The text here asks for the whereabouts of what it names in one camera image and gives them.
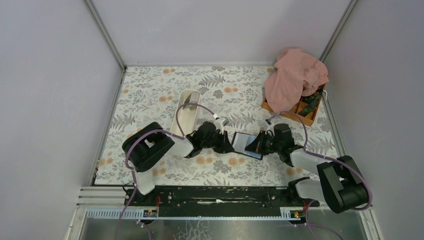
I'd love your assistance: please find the cream plastic oblong tray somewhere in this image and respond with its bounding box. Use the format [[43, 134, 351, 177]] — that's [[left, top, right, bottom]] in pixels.
[[170, 89, 201, 136]]

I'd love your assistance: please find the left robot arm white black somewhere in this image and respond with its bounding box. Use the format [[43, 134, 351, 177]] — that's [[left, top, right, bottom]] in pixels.
[[122, 121, 235, 195]]

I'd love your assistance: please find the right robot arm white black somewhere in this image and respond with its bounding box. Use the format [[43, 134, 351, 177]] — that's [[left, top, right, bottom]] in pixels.
[[244, 123, 372, 214]]

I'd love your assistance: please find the wooden organizer box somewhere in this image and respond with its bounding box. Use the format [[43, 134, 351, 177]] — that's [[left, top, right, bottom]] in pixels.
[[280, 84, 326, 126]]

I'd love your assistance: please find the floral patterned table mat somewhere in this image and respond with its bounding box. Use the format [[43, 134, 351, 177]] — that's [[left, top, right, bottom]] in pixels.
[[95, 65, 347, 187]]

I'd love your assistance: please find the pink cloth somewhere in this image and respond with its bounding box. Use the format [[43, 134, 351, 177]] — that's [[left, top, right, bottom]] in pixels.
[[264, 47, 329, 113]]

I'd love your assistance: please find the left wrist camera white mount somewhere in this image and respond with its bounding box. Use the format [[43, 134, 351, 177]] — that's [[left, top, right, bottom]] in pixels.
[[213, 114, 229, 133]]

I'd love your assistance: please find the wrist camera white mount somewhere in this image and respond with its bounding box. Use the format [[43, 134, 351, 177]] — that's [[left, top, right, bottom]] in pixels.
[[213, 114, 229, 133], [265, 119, 275, 133]]

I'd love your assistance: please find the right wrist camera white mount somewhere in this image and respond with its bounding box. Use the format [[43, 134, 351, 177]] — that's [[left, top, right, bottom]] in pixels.
[[265, 119, 275, 133]]

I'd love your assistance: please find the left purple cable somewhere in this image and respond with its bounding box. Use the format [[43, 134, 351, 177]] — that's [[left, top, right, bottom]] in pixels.
[[113, 102, 220, 240]]

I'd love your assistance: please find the purple cable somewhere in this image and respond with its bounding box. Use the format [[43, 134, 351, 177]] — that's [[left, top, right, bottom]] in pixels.
[[265, 110, 374, 240], [113, 102, 220, 240]]

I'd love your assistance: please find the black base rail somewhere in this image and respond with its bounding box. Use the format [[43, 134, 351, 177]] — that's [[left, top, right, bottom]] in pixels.
[[124, 185, 310, 219]]

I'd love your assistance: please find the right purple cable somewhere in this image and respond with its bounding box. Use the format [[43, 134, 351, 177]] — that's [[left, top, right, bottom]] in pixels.
[[265, 110, 374, 240]]

